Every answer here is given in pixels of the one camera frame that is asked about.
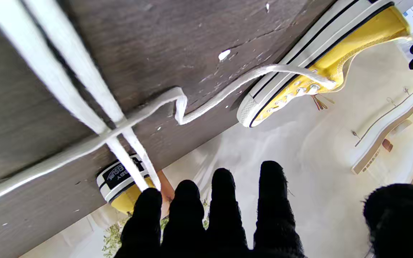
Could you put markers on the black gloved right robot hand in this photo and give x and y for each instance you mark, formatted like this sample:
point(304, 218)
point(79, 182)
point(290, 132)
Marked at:
point(224, 215)

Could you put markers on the yellow canvas sneaker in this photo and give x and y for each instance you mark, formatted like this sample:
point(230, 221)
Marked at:
point(357, 39)
point(120, 175)

